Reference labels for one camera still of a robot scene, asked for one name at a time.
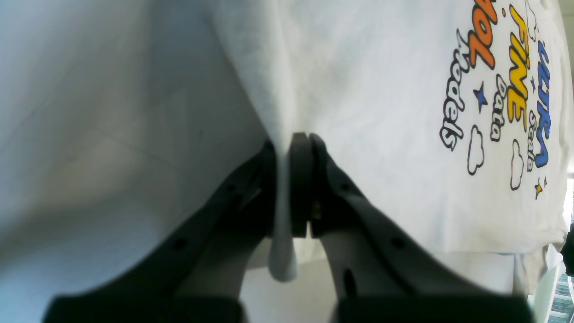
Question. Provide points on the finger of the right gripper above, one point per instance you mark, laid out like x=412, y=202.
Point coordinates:
x=567, y=252

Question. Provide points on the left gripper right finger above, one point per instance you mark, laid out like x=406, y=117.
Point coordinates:
x=380, y=274

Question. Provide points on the white printed T-shirt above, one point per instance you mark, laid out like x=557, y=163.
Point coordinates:
x=454, y=117

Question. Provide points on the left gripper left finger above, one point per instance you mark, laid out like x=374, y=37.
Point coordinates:
x=196, y=274

